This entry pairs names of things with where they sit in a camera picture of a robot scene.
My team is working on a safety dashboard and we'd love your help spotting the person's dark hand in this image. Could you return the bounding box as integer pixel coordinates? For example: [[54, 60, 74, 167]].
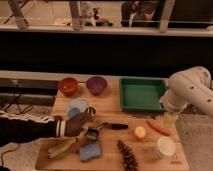
[[64, 112, 93, 137]]

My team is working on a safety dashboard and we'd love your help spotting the blue sponge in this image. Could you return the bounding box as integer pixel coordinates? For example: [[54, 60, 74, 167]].
[[79, 143, 101, 162]]

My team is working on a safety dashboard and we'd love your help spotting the small round metal tin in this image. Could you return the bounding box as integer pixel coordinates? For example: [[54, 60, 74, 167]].
[[88, 107, 96, 115]]

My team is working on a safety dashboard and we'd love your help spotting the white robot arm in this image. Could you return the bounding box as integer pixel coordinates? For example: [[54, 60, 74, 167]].
[[160, 66, 213, 128]]

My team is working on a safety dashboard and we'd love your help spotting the forearm in black striped sleeve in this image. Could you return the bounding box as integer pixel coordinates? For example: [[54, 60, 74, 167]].
[[0, 112, 65, 147]]

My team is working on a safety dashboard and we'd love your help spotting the red bowl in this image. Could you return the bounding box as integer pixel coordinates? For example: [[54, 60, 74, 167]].
[[57, 77, 79, 96]]

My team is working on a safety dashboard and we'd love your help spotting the purple bowl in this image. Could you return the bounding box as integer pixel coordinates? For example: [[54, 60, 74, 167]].
[[86, 76, 107, 96]]

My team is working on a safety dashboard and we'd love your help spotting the blue cup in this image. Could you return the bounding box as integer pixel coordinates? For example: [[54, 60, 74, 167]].
[[67, 108, 80, 119]]

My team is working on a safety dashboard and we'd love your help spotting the wooden board table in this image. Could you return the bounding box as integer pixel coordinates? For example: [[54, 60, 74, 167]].
[[35, 80, 189, 171]]

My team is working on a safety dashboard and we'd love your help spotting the brown pine cone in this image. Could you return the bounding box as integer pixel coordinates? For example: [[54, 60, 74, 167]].
[[117, 140, 138, 171]]

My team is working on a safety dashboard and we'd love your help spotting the yellow orange ball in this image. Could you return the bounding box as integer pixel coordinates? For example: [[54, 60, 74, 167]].
[[134, 126, 146, 140]]

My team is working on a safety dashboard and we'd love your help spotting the green plastic tray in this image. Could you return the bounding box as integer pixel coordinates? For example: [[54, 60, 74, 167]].
[[119, 78, 167, 113]]

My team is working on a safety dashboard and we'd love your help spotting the orange carrot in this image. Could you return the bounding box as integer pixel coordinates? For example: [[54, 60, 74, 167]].
[[147, 120, 171, 136]]

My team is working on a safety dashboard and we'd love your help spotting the white lidded jar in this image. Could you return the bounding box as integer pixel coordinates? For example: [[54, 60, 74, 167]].
[[154, 136, 176, 159]]

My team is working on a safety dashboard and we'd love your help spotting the person in background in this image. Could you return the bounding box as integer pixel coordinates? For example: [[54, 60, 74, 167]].
[[121, 0, 159, 27]]

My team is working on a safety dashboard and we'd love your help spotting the black handled scraper tool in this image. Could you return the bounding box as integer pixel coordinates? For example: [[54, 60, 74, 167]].
[[85, 122, 129, 141]]

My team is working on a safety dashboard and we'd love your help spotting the black cable on floor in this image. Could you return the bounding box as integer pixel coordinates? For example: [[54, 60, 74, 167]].
[[0, 81, 34, 168]]

